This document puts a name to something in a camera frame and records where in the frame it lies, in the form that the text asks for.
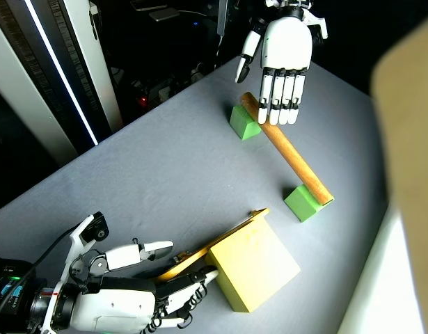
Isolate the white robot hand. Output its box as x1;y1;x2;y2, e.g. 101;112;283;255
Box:
69;239;220;334
234;16;314;126

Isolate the yellow frame hacksaw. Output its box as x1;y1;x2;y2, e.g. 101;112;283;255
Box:
153;207;271;283

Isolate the round wooden dowel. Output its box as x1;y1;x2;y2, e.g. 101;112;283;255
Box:
241;92;333;206

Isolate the green wooden block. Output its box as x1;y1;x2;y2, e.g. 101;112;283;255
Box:
283;184;335;223
229;104;262;141

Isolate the grey phone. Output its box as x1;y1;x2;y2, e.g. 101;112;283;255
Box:
149;8;180;22

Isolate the black power strip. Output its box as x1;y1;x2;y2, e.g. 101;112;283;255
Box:
129;79;187;109

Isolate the large yellow wooden block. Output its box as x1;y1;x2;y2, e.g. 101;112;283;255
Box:
204;215;301;313

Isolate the blurred beige board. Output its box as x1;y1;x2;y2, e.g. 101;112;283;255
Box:
370;13;428;334

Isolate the white cabinet with light strip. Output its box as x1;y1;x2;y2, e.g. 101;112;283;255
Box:
0;0;125;164

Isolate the white foam board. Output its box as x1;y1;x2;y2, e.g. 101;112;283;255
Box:
338;205;427;334

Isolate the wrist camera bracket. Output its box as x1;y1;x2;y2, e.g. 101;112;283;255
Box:
39;211;109;334
302;6;329;46

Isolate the thin white cable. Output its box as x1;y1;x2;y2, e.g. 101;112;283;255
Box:
178;9;224;67

